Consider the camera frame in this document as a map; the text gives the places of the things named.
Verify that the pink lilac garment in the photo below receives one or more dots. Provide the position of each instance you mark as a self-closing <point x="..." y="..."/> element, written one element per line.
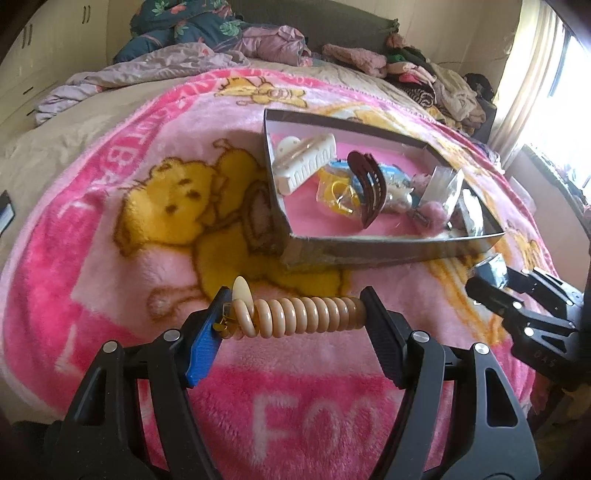
<point x="272" y="46"/>

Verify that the lilac crumpled cloth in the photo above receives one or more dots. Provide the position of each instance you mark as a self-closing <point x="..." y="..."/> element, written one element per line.
<point x="138" y="69"/>

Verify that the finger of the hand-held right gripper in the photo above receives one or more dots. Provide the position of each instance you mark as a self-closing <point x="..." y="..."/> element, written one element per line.
<point x="494" y="297"/>
<point x="496" y="273"/>

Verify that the cream hair clip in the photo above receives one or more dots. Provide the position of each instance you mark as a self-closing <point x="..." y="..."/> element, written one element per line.
<point x="286" y="145"/>

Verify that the silver box with pink inside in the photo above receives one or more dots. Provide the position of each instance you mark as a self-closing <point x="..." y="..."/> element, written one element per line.
<point x="314" y="217"/>

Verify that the window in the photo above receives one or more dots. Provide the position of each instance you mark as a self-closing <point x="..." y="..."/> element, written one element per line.
<point x="572" y="115"/>

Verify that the brown claw hair clip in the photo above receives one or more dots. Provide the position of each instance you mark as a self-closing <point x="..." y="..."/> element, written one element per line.
<point x="369" y="189"/>

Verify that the pink pompom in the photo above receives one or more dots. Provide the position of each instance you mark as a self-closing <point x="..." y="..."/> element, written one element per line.
<point x="431" y="214"/>

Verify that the pile of mixed clothes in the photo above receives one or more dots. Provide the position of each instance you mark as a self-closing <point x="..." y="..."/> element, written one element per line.
<point x="443" y="87"/>

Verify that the pink fuzzy garment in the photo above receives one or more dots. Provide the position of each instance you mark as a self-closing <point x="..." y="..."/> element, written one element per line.
<point x="355" y="60"/>

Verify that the cream wardrobe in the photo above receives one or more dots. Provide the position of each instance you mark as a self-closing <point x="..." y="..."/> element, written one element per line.
<point x="46" y="60"/>

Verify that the dark flat device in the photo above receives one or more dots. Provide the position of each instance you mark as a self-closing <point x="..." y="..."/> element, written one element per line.
<point x="5" y="212"/>

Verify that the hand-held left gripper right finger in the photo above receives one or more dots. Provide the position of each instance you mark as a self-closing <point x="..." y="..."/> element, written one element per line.
<point x="383" y="341"/>

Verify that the pale curtain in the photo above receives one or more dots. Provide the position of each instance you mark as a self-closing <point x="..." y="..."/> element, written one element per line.
<point x="531" y="92"/>

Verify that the white pearl hair ornament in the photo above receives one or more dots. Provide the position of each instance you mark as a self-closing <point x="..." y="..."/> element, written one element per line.
<point x="399" y="196"/>

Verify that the white comb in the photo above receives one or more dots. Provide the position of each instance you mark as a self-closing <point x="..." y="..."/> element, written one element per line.
<point x="304" y="161"/>

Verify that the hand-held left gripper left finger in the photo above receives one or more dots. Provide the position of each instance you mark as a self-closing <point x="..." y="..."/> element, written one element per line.
<point x="203" y="350"/>

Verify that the pink printed bear blanket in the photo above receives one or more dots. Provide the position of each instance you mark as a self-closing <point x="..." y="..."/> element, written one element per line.
<point x="115" y="286"/>

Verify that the dark floral quilt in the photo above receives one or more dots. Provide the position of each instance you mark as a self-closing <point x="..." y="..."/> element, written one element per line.
<point x="184" y="27"/>

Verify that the bagged white earring card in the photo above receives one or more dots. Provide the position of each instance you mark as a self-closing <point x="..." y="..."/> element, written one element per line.
<point x="443" y="189"/>

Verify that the grey headboard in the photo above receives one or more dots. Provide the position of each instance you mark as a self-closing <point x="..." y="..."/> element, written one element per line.
<point x="332" y="23"/>

